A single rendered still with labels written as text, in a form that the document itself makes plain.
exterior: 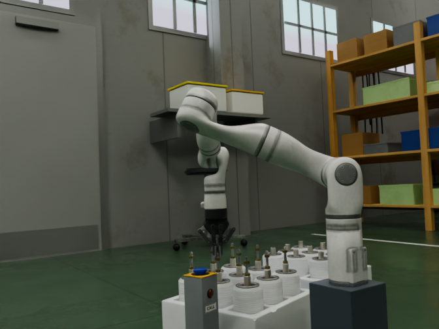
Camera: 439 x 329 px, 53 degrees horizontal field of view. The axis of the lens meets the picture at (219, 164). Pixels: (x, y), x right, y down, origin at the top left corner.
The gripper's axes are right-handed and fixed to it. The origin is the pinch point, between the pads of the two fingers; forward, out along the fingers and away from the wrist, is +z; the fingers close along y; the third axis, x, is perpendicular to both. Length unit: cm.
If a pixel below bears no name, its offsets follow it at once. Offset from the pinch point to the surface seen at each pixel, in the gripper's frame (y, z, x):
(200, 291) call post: -7.6, 7.6, -21.8
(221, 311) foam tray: -0.7, 17.1, -9.8
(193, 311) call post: -9.7, 13.7, -19.6
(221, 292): 0.1, 12.6, -4.8
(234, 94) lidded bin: 52, -109, 280
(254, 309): 9.2, 16.4, -12.9
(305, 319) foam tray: 29.2, 25.2, 1.8
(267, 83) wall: 110, -143, 381
